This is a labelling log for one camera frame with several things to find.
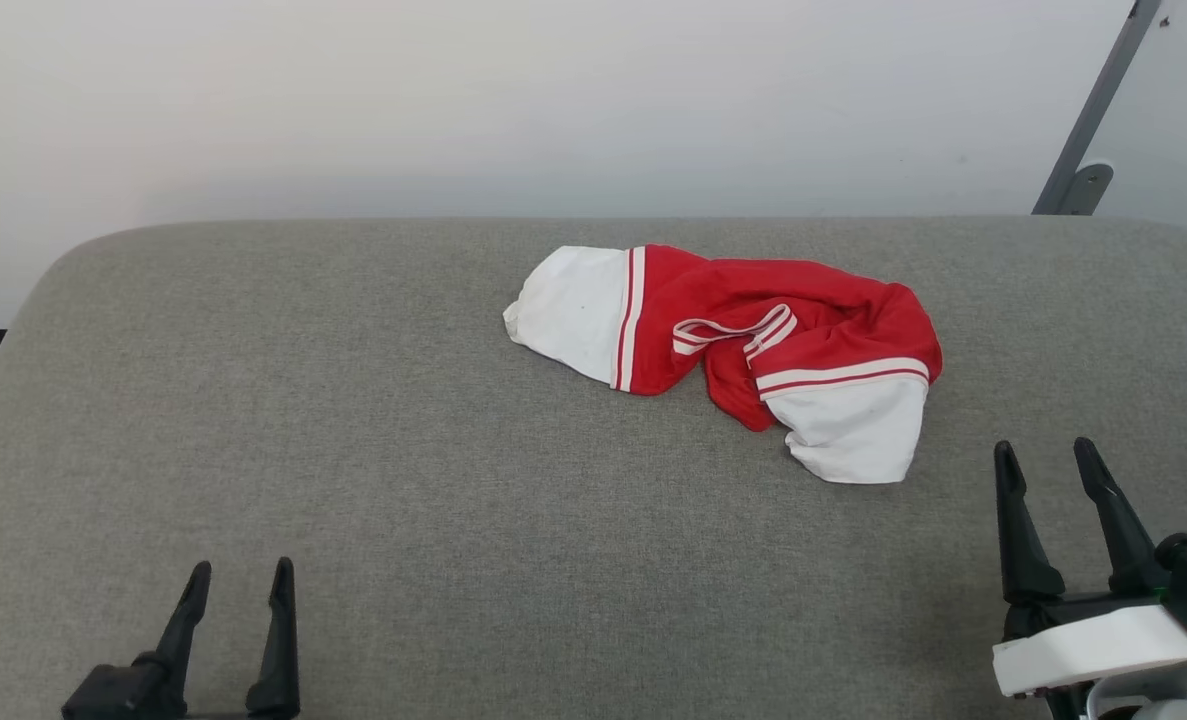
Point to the grey rounded metal bracket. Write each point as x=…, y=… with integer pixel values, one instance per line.
x=1088, y=188

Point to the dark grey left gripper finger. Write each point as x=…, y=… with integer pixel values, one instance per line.
x=178, y=630
x=278, y=660

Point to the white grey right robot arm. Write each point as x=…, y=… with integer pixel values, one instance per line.
x=1163, y=700

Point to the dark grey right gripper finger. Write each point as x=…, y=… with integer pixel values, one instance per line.
x=1023, y=560
x=1125, y=545

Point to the red and white jersey shirt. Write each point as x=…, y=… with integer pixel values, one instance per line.
x=803, y=330

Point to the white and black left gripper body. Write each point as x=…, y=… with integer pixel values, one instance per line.
x=113, y=695

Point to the grey slanted metal bar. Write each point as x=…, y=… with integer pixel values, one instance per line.
x=1098, y=95

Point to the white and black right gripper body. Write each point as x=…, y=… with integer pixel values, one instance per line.
x=1093, y=645

